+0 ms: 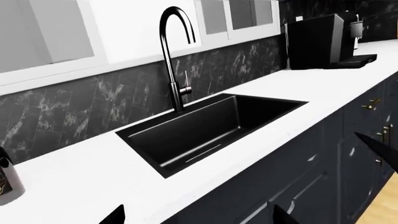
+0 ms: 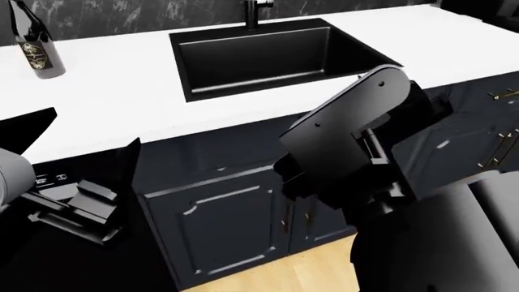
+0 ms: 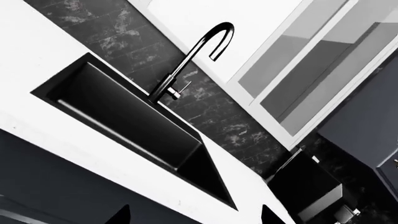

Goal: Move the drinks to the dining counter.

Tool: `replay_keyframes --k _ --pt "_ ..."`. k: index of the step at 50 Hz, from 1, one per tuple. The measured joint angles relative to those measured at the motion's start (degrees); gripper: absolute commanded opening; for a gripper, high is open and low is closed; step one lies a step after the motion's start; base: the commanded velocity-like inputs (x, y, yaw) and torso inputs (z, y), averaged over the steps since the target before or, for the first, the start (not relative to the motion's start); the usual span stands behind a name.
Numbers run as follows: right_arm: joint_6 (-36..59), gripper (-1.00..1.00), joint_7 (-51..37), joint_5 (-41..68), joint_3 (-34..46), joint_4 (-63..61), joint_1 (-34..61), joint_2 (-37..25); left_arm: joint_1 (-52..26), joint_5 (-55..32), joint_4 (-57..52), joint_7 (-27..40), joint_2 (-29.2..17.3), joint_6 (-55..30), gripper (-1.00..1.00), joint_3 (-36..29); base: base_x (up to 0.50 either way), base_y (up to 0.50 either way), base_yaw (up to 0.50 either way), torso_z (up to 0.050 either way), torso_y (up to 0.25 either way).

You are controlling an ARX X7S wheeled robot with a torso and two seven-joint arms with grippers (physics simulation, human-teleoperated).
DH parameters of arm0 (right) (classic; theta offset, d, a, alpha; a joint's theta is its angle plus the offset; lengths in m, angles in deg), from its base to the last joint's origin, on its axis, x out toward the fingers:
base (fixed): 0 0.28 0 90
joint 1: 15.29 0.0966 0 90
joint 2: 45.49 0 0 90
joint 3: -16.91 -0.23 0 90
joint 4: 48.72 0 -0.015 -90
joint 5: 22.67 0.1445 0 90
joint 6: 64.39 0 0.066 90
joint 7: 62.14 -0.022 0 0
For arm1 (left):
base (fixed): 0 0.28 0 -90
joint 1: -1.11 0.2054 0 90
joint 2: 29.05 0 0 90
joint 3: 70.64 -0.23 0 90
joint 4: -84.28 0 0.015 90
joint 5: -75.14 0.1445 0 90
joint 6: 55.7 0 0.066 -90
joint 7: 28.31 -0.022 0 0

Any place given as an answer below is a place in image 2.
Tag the wide navy cabinet door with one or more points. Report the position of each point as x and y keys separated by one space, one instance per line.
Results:
x=215 y=231

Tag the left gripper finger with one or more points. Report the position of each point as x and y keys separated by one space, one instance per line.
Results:
x=127 y=170
x=28 y=127

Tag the black rectangular sink basin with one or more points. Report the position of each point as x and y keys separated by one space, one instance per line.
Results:
x=259 y=67

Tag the black dishwasher control panel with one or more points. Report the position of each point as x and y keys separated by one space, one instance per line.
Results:
x=52 y=179

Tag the navy drawer cabinet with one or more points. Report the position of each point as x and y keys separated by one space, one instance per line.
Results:
x=466 y=137

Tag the narrow navy cabinet door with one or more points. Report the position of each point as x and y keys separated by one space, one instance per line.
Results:
x=320 y=225

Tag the black kitchen faucet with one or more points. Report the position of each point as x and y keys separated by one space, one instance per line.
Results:
x=251 y=15

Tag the dark glass wine bottle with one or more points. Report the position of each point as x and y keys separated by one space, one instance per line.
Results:
x=41 y=53

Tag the navy false drawer front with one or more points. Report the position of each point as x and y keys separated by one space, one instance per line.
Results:
x=211 y=176

